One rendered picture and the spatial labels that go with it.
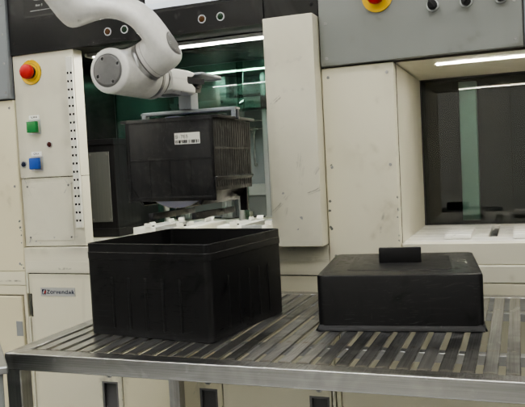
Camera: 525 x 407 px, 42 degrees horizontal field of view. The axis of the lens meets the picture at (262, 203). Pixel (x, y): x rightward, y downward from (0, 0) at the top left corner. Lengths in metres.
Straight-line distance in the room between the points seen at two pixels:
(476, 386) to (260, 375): 0.31
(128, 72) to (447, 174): 1.05
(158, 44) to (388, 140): 0.58
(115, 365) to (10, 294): 0.97
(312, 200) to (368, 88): 0.28
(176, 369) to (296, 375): 0.20
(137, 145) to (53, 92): 0.51
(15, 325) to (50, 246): 0.26
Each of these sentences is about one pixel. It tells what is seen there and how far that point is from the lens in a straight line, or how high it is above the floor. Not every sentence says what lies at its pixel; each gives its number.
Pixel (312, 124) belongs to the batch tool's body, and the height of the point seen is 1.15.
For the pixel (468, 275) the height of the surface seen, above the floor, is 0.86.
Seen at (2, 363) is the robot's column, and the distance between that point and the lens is 1.23.
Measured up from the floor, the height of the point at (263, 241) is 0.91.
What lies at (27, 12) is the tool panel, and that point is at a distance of 2.05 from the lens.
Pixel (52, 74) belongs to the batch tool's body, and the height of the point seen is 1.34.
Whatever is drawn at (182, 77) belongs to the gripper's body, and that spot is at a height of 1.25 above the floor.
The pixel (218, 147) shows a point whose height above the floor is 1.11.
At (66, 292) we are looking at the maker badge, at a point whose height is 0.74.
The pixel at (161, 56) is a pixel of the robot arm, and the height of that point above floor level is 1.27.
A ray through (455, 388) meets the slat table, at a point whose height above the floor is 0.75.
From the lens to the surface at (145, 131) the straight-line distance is 1.52.
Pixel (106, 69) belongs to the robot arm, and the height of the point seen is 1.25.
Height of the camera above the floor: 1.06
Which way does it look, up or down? 3 degrees down
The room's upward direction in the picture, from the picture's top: 3 degrees counter-clockwise
